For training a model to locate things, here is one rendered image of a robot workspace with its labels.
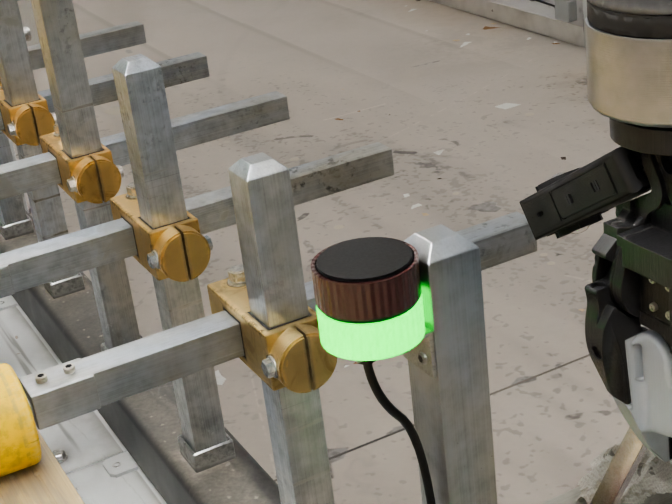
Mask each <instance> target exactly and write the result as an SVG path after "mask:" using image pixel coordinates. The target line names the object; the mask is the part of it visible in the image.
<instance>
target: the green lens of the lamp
mask: <svg viewBox="0 0 672 504"><path fill-rule="evenodd" d="M316 311H317V319H318V326H319V334H320V341H321V345H322V346H323V348H324V349H325V350H326V351H327V352H329V353H330V354H332V355H334V356H337V357H340V358H343V359H348V360H355V361H372V360H381V359H386V358H390V357H394V356H397V355H400V354H402V353H405V352H407V351H409V350H411V349H412V348H414V347H415V346H416V345H418V344H419V343H420V342H421V340H422V339H423V337H424V335H425V321H424V310H423V300H422V293H421V296H420V298H419V300H418V301H417V303H416V304H415V306H414V307H413V308H412V309H410V310H409V311H408V312H406V313H404V314H402V315H401V316H398V317H396V318H393V319H390V320H386V321H382V322H377V323H368V324H351V323H344V322H339V321H336V320H333V319H331V318H329V317H327V316H326V315H324V314H323V313H322V312H321V311H320V310H319V309H318V307H317V306H316Z"/></svg>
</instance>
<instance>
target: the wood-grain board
mask: <svg viewBox="0 0 672 504"><path fill-rule="evenodd" d="M37 431H38V429H37ZM38 435H39V440H40V445H41V454H42V456H41V460H40V462H39V463H37V464H35V465H32V466H30V467H27V468H24V469H21V470H19V471H16V472H13V473H10V474H8V475H5V476H2V477H0V504H85V503H84V502H83V500H82V498H81V497H80V495H79V494H78V492H77V491H76V489H75V487H74V486H73V484H72V483H71V481H70V480H69V478H68V476H67V475H66V473H65V472H64V470H63V469H62V467H61V465H60V464H59V462H58V461H57V459H56V458H55V456H54V454H53V453H52V451H51V450H50V448H49V447H48V445H47V443H46V442H45V440H44V439H43V437H42V436H41V434H40V432H39V431H38Z"/></svg>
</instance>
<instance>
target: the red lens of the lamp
mask: <svg viewBox="0 0 672 504"><path fill-rule="evenodd" d="M390 239H394V238H390ZM394 240H398V239H394ZM398 241H401V242H403V243H405V244H406V245H408V246H409V247H410V248H411V250H413V251H414V252H413V251H412V253H413V258H414V257H415V258H414V261H412V262H411V263H412V264H409V265H408V266H409V267H406V268H405V269H404V271H400V272H398V273H397V274H396V275H393V276H391V277H389V278H385V279H384V278H383V279H381V280H377V281H373V280H372V281H371V282H369V281H367V282H366V281H365V282H363V283H355V282H354V283H353V282H352V283H346V282H342V281H341V282H339V281H334V280H331V279H330V278H329V279H328V278H325V276H324V277H323V276H322V274H321V273H319V272H318V270H317V268H316V261H317V259H318V257H319V255H320V254H321V253H322V252H323V251H324V250H326V249H327V248H329V247H331V246H333V245H331V246H329V247H327V248H325V249H323V250H322V251H320V252H319V253H318V254H317V255H316V256H315V257H314V258H313V259H312V262H311V274H312V281H313V289H314V296H315V303H316V306H317V307H318V309H319V310H320V311H321V312H323V313H324V314H326V315H328V316H331V317H334V318H337V319H342V320H350V321H367V320H376V319H382V318H386V317H390V316H393V315H396V314H398V313H401V312H403V311H405V310H407V309H409V308H410V307H411V306H413V305H414V304H415V303H416V302H417V301H418V300H419V298H420V296H421V293H422V289H421V278H420V267H419V257H418V252H417V250H416V249H415V247H413V246H412V245H411V244H409V243H407V242H405V241H402V240H398ZM414 254H415V255H414ZM315 260H316V261H315ZM314 263H315V265H314ZM314 266H315V267H314ZM319 274H320V275H319Z"/></svg>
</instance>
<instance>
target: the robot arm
mask: <svg viewBox="0 0 672 504"><path fill-rule="evenodd" d="M585 32H586V61H587V90H588V101H589V102H590V104H591V105H592V107H593V108H594V109H595V110H596V111H598V112H599V113H600V114H602V115H603V116H606V117H608V118H609V126H610V137H611V139H612V140H613V141H614V142H615V143H617V144H618V145H620V146H621V147H618V148H616V149H614V150H612V151H611V152H609V153H607V154H605V155H603V156H602V157H600V158H598V159H596V160H594V161H592V162H591V163H589V164H587V165H585V166H583V167H581V168H577V169H574V170H571V171H568V172H566V173H565V172H561V173H557V174H555V175H553V176H552V177H551V178H550V179H549V180H547V181H545V182H543V183H541V184H540V185H538V186H537V187H535V188H536V191H537V192H536V193H534V194H532V195H530V196H529V197H527V198H525V199H523V200H521V201H520V202H519V203H520V205H521V207H522V210H523V212H524V214H525V217H526V219H527V221H528V224H529V226H530V228H531V231H532V233H533V235H534V238H535V240H538V239H541V238H543V237H546V236H547V237H548V236H550V235H553V234H555V235H556V237H557V239H558V238H561V237H563V236H566V235H568V234H579V233H582V232H584V231H586V230H587V229H588V228H589V226H590V225H592V224H594V223H597V222H599V221H601V220H603V217H602V215H601V214H603V213H605V212H607V211H609V210H610V209H612V208H614V207H616V209H615V210H616V211H615V214H616V217H617V218H614V219H611V220H609V221H606V222H603V227H604V233H603V234H602V236H601V237H600V239H599V240H598V241H597V243H596V244H595V245H594V247H593V248H592V252H593V253H594V254H595V258H594V259H595V264H594V266H593V269H592V283H590V284H587V285H586V286H585V288H584V289H585V293H586V297H587V309H586V317H585V337H586V344H587V348H588V351H589V354H590V357H591V359H592V361H593V363H594V365H595V367H596V369H597V371H598V373H599V375H600V377H601V379H602V381H603V383H604V385H605V387H606V389H607V391H608V392H609V393H610V394H611V395H612V396H613V399H614V401H615V402H616V404H617V406H618V408H619V410H620V412H621V413H622V415H623V417H624V418H625V420H626V421H627V423H628V425H629V426H630V428H631V429H632V431H633V432H634V434H635V435H636V436H637V438H638V439H639V440H640V441H641V442H642V444H643V445H644V446H645V447H646V448H648V449H649V450H650V451H651V452H652V453H653V454H654V455H656V456H657V457H658V458H660V459H661V460H663V461H664V462H668V461H670V459H672V0H587V17H586V19H585ZM650 190H651V192H650V193H647V194H645V195H642V194H644V193H646V192H648V191H650ZM640 195H642V196H640ZM638 196H640V197H638ZM635 197H638V198H635ZM633 198H635V199H633ZM631 199H632V200H631ZM641 324H642V325H644V326H646V327H648V328H649V329H651V330H648V329H646V328H644V327H642V326H641Z"/></svg>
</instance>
